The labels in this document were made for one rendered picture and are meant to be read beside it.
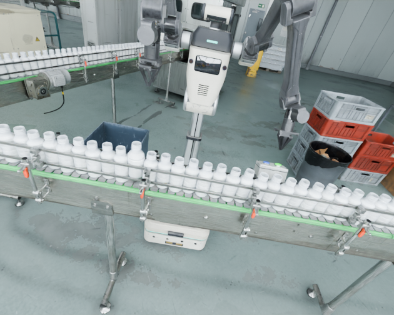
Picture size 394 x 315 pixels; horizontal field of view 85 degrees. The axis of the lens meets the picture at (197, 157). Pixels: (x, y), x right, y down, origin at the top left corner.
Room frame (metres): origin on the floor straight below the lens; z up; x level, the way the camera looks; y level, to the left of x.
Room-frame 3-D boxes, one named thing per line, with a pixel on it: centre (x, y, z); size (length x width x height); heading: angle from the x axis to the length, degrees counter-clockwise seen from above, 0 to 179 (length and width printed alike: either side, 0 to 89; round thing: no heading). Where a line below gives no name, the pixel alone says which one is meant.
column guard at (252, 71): (8.38, -1.29, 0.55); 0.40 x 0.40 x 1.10; 2
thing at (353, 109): (2.74, -1.68, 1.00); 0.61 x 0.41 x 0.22; 100
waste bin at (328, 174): (2.19, -1.44, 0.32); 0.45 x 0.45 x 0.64
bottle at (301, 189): (0.74, -0.47, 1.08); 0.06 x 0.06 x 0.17
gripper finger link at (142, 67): (0.84, 0.25, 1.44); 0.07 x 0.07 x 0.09; 3
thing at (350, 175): (2.87, -2.37, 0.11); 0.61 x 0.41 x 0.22; 95
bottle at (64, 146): (0.69, 0.54, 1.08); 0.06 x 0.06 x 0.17
